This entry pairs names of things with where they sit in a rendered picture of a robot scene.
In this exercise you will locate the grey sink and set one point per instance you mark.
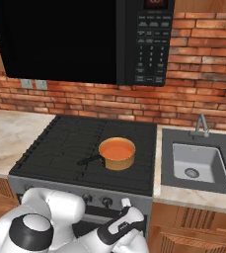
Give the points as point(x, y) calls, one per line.
point(196, 161)

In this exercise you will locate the black gas stove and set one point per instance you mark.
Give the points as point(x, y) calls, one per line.
point(71, 145)

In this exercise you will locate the orange marinara sauce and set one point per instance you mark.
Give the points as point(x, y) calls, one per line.
point(117, 151)

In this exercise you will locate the grey tap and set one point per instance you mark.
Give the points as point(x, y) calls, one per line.
point(201, 126)

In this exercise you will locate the black microwave oven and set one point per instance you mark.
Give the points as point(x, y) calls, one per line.
point(61, 39)

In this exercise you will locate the wooden cupboard door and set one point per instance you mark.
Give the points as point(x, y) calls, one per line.
point(193, 230)

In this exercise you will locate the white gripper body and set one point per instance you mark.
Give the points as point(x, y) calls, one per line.
point(132, 243)

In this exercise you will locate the black stove knob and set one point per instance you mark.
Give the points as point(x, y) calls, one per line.
point(87, 198)
point(107, 201)

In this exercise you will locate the grey wall outlet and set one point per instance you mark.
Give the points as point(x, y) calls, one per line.
point(26, 84)
point(41, 84)

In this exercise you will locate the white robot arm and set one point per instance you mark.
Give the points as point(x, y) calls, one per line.
point(57, 206)

